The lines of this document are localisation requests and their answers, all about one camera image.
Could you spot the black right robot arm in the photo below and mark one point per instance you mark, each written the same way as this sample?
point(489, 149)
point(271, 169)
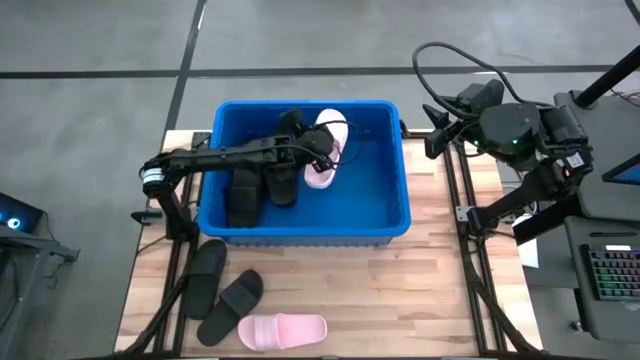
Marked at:
point(510, 132)

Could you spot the black computer with blue light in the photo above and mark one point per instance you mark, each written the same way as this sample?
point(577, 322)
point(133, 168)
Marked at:
point(20, 212)

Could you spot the grey metal stand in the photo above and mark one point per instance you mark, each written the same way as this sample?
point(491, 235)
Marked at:
point(30, 245)

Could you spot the black metal pole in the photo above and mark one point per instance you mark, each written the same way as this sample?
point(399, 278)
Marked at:
point(607, 77)

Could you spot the black framed blue screen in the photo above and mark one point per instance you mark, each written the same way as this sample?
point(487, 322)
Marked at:
point(627, 174)

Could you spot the blue plastic bin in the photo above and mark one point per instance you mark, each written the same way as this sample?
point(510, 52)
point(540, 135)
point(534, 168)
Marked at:
point(370, 200)

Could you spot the grey workstation desk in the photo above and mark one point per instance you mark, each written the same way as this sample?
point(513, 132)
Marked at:
point(595, 150)

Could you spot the white paper sheet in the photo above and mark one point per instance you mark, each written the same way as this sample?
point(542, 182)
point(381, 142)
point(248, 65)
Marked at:
point(530, 255)

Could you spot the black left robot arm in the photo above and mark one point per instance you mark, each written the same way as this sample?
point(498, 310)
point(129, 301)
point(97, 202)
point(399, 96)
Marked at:
point(215, 157)

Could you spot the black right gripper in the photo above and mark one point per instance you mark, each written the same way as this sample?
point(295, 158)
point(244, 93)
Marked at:
point(477, 97)

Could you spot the pink rubber slide sandal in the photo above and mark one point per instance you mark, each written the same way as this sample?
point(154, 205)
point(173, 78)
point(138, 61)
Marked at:
point(282, 331)
point(334, 125)

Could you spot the backlit computer keyboard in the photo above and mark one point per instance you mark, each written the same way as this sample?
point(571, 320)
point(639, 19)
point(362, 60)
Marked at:
point(617, 275)

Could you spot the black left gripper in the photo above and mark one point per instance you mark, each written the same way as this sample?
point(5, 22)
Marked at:
point(317, 142)

